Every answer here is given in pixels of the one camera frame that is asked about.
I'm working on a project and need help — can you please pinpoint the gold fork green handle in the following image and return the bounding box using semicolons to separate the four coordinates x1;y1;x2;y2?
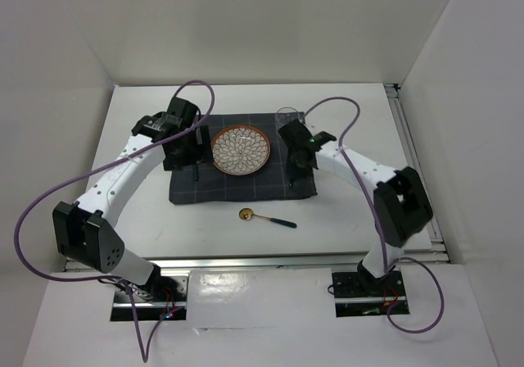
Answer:
192;164;200;182

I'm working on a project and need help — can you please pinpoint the floral patterned ceramic plate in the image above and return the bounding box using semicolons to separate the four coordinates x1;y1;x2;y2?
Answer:
211;125;271;176

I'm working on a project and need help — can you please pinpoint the dark grey checked napkin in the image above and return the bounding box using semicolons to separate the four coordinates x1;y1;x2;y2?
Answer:
169;113;317;205

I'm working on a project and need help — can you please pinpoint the clear drinking glass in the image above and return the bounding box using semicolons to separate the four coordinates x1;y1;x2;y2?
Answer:
274;106;304;129

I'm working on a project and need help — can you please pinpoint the gold spoon green handle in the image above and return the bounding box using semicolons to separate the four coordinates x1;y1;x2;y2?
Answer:
238;208;297;229

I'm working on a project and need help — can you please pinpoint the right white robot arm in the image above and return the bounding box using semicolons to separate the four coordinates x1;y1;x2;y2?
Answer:
278;120;433;295

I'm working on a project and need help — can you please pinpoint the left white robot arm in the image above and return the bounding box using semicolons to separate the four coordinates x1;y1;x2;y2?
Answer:
52;97;212;301

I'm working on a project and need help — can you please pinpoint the aluminium right side rail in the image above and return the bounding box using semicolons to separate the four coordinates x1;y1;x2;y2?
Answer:
384;82;451;265

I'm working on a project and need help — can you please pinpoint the aluminium rail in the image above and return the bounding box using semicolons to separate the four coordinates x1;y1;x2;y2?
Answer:
384;82;451;265
151;252;364;270

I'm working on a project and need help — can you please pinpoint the aluminium front rail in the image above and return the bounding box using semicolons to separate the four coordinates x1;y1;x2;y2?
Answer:
151;252;364;270

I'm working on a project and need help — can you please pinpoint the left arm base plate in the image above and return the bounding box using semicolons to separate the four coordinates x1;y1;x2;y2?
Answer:
110;274;189;322

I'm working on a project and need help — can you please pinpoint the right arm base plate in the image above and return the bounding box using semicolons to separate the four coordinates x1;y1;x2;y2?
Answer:
327;270;410;318

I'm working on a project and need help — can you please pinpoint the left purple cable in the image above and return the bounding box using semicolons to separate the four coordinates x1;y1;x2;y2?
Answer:
14;79;217;363

